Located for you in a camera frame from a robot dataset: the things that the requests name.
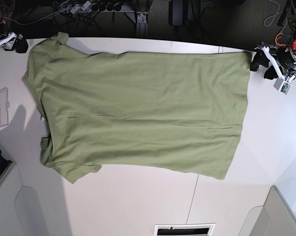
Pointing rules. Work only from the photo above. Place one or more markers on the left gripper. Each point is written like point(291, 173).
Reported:
point(279, 61)

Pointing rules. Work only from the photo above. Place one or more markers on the green t-shirt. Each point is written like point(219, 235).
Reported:
point(182, 112)

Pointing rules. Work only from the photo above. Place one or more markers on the aluminium frame post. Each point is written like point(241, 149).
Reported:
point(141, 24)

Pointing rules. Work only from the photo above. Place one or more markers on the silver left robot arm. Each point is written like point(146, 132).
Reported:
point(287, 22)

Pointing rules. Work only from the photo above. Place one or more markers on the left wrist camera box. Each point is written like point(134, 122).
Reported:
point(282, 86)

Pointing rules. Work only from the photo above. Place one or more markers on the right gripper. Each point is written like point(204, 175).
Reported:
point(21, 46)

